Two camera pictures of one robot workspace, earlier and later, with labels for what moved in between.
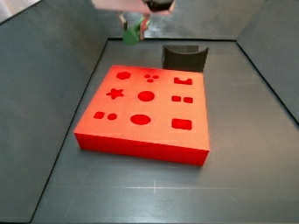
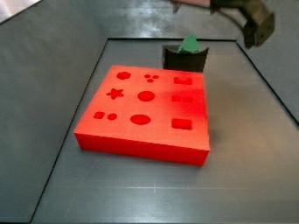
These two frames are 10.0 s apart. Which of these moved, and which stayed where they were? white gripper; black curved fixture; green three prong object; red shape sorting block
Moved: green three prong object; white gripper
Stayed: black curved fixture; red shape sorting block
